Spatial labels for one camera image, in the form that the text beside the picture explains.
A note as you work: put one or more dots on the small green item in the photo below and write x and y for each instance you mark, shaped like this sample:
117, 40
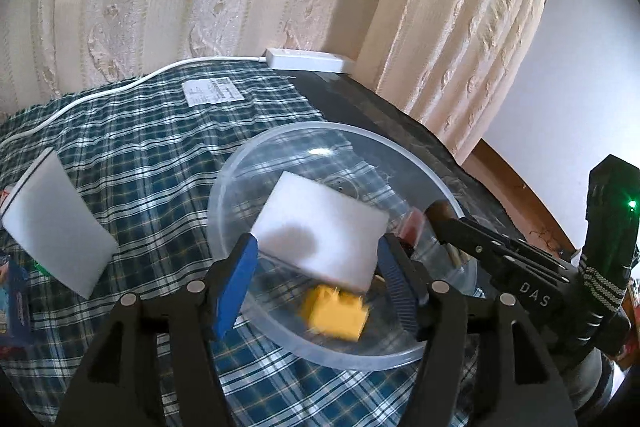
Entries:
42, 268

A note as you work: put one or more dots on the white sponge block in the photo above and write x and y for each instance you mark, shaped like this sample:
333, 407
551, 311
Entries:
55, 227
320, 227

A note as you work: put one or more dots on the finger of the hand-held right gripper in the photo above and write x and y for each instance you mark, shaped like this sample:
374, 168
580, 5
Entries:
500, 244
530, 294

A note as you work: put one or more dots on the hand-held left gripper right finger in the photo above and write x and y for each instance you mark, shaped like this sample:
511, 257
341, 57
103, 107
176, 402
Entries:
395, 279

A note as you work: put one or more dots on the small red block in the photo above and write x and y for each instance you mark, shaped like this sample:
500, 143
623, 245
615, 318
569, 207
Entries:
412, 227

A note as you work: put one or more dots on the blue picture card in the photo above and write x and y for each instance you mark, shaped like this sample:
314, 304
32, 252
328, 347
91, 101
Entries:
12, 302

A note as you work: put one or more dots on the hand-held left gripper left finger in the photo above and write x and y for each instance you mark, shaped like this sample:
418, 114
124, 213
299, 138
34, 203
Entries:
235, 282

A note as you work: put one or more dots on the clear plastic bowl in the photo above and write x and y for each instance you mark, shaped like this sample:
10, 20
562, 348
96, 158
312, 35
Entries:
350, 157

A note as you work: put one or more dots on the white power strip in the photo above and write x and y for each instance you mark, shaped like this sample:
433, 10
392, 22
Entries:
307, 59

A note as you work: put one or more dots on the yellow toy block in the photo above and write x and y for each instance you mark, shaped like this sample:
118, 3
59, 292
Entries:
332, 312

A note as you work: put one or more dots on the white paper label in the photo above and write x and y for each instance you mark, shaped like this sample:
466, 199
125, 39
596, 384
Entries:
212, 92

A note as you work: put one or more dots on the blue plaid tablecloth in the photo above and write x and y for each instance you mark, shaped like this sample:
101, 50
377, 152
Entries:
160, 157

